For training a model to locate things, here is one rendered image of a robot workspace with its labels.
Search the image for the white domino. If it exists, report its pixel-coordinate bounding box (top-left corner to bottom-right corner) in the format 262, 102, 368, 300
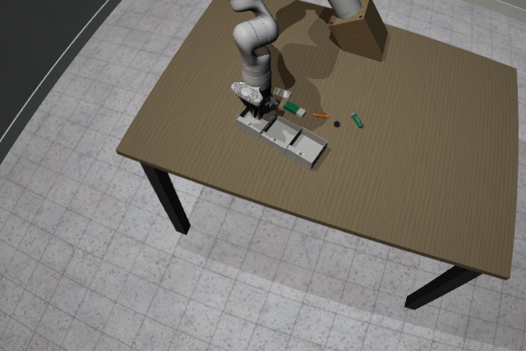
273, 87, 291, 99

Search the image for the green battery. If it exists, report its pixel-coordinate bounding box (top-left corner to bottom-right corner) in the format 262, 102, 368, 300
351, 113, 363, 128

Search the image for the grey three-compartment bin rack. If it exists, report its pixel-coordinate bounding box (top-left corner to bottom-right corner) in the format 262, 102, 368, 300
236, 106, 327, 170

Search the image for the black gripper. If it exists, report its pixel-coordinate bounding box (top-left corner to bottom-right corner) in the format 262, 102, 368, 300
238, 84, 280, 119

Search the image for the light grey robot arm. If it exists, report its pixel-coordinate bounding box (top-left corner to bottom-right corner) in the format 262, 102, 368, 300
229, 0, 362, 106

